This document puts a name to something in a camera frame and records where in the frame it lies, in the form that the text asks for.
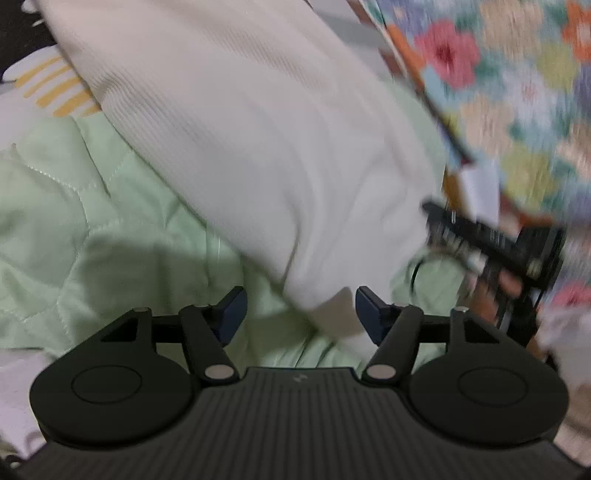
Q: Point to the colourful floral quilt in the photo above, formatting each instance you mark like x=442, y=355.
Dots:
x=512, y=78

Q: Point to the white knit sweater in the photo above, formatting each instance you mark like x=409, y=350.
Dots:
x=273, y=131

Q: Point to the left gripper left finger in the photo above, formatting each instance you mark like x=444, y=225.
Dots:
x=206, y=331

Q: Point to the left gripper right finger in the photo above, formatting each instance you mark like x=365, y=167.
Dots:
x=395, y=330

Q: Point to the white cloth with yellow stripes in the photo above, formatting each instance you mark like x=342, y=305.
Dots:
x=42, y=85

